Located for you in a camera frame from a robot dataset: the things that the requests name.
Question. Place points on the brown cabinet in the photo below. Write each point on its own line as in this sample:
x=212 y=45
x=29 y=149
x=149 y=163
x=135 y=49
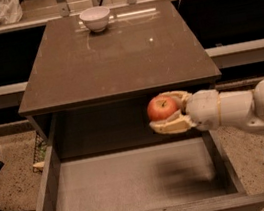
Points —
x=88 y=92

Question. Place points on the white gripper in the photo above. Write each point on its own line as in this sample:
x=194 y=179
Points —
x=203 y=109

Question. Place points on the white ceramic bowl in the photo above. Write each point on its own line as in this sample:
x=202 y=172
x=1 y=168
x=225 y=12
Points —
x=95 y=18

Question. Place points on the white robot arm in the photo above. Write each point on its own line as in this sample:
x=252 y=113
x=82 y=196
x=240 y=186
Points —
x=243 y=110

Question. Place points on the red apple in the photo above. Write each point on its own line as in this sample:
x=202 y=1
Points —
x=161 y=107

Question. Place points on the open top drawer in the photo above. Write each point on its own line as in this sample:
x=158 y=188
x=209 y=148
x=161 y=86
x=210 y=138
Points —
x=118 y=164

